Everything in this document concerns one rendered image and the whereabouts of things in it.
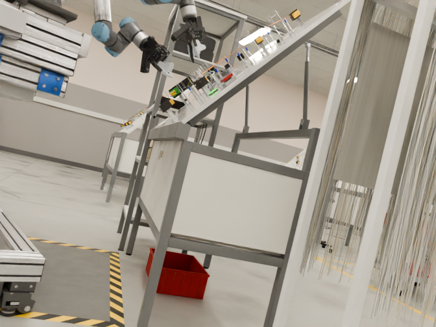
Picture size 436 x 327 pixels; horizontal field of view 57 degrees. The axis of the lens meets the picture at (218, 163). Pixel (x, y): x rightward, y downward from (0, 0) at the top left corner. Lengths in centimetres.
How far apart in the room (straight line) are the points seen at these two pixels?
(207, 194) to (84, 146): 775
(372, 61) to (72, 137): 823
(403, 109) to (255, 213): 84
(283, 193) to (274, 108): 873
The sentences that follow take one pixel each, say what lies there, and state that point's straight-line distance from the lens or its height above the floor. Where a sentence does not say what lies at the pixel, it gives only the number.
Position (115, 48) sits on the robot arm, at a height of 115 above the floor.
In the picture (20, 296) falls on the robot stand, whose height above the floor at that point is 8.
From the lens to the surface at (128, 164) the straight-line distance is 502.
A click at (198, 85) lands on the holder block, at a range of 195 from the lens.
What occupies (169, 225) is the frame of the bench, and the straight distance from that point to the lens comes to 165.
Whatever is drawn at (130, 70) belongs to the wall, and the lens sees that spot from 949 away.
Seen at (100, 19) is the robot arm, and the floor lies 124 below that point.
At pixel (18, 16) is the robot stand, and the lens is 157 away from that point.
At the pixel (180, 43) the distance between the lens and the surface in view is 303.
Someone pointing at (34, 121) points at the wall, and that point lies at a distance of 936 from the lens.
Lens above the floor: 72
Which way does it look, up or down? 1 degrees up
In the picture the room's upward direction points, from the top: 14 degrees clockwise
